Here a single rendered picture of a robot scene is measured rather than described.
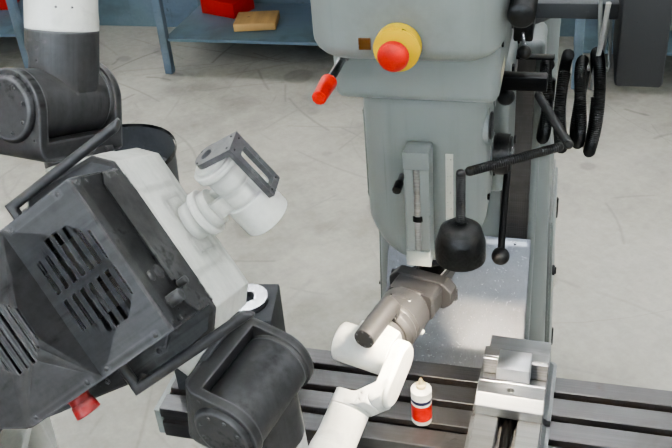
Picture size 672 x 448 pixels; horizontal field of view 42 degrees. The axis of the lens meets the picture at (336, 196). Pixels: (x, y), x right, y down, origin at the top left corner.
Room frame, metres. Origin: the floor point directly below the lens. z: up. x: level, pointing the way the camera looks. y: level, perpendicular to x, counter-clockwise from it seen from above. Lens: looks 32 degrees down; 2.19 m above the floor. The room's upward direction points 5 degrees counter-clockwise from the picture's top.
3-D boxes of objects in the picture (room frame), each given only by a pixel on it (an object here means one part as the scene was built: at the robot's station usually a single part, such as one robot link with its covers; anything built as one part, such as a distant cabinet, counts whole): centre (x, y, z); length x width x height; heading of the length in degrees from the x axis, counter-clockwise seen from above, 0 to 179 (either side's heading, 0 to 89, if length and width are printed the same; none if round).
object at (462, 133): (1.26, -0.16, 1.47); 0.21 x 0.19 x 0.32; 73
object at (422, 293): (1.18, -0.11, 1.23); 0.13 x 0.12 x 0.10; 58
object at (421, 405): (1.21, -0.13, 0.96); 0.04 x 0.04 x 0.11
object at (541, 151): (1.04, -0.26, 1.58); 0.17 x 0.01 x 0.01; 108
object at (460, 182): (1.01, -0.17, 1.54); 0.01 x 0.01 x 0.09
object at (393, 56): (1.01, -0.09, 1.76); 0.04 x 0.03 x 0.04; 73
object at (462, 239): (1.01, -0.17, 1.47); 0.07 x 0.07 x 0.06
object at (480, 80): (1.29, -0.17, 1.68); 0.34 x 0.24 x 0.10; 163
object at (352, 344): (1.08, -0.05, 1.24); 0.11 x 0.11 x 0.11; 58
